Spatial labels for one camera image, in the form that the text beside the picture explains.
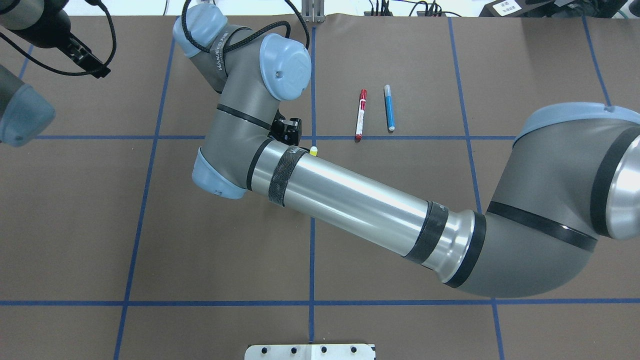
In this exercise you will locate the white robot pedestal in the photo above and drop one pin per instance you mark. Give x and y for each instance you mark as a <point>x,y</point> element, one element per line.
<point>327,351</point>

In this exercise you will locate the blue highlighter pen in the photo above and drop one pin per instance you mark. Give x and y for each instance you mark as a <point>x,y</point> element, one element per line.
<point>389,109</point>

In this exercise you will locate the aluminium frame post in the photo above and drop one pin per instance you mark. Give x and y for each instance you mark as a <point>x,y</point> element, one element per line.
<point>313,11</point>

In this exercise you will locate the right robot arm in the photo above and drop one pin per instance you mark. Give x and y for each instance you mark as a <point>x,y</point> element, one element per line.
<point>572,176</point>

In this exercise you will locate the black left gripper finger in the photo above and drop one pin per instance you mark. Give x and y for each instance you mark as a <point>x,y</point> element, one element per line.
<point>83,57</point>

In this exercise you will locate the red white marker pen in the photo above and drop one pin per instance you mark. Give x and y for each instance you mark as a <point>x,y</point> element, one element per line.
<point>359,129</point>

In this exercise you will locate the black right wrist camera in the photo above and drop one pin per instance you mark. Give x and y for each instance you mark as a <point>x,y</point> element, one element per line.
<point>286,130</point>

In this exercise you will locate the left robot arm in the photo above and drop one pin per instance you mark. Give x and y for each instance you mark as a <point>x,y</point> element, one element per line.
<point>24,112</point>

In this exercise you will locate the black labelled box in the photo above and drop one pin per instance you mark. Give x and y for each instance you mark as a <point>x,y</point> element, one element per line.
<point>504,9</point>

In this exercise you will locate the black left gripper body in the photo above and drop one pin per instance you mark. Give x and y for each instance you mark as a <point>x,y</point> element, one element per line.
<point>81,53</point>

